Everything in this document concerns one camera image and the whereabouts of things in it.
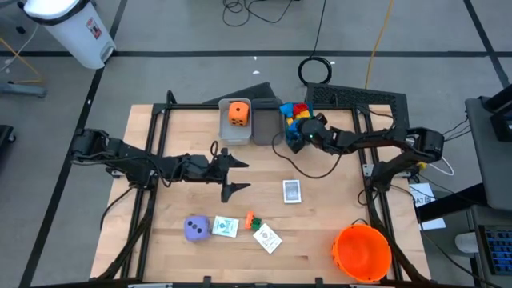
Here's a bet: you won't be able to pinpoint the black floor object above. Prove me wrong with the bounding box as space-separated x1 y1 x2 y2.
0 124 17 161

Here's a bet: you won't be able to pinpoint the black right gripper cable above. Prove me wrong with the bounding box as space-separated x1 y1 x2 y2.
271 131 343 180

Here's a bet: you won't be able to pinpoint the grey desk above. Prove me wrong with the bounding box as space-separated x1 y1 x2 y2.
464 95 512 212

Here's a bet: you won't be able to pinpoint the blue plastic bin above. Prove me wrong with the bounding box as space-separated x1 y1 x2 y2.
279 101 316 146

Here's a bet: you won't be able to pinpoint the white trash can black rim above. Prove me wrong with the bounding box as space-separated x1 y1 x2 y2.
17 0 118 70

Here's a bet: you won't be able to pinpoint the white paper label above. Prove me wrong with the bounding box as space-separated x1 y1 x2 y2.
408 182 437 208

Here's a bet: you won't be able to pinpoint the orange foam die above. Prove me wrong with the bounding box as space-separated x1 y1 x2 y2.
227 101 250 127

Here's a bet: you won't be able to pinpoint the black device on desk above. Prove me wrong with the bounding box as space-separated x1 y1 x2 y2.
484 83 512 143

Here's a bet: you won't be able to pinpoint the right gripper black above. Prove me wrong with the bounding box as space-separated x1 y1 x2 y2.
291 114 339 155

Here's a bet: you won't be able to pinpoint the tangled black floor cable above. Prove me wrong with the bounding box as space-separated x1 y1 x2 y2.
222 0 297 28

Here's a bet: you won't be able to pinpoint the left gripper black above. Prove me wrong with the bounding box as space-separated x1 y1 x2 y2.
187 147 252 204

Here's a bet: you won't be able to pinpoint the playing card box teal print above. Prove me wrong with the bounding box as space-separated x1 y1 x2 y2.
211 215 240 238

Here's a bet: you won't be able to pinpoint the grey floor stand foot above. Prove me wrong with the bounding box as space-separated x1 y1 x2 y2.
0 81 48 99

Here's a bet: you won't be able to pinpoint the yellow cable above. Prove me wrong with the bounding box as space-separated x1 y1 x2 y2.
364 0 395 90

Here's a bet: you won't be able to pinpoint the playing card box black print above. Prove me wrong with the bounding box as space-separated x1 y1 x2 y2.
282 179 302 205

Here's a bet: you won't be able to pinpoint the black metal rig frame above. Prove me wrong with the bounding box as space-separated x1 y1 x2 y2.
94 90 431 288

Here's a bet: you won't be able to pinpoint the orange plastic bucket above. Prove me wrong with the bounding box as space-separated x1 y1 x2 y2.
331 218 394 283

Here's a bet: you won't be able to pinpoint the white paper sheet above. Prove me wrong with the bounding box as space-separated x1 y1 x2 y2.
419 218 447 232

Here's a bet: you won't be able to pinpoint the dark grey plastic bin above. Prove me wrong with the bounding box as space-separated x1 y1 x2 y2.
250 98 284 146

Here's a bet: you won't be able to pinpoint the light grey plastic bin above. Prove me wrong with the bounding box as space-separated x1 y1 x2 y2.
218 98 253 146

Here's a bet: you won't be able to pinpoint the black desk beam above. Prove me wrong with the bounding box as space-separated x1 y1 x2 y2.
415 182 487 223

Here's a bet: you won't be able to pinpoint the coiled black floor cable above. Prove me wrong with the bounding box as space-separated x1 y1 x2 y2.
297 0 334 86

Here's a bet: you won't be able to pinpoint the black keyboard blue backlight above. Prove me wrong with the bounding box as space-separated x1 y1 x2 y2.
478 224 512 277

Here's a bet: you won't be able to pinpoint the black perforated panel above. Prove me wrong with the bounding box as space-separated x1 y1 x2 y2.
304 82 410 138

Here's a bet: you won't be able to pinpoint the grey computer mouse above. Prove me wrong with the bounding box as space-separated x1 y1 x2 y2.
454 231 480 254

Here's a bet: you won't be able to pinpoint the black wedge panel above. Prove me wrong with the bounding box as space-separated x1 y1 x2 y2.
202 81 278 106

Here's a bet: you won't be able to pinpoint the playing card box brown print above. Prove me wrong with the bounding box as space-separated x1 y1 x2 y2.
252 222 283 254

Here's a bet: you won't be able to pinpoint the white cables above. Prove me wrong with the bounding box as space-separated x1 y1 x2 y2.
403 137 456 178

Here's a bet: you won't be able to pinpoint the purple foam die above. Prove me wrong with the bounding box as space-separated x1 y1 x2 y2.
183 215 211 242

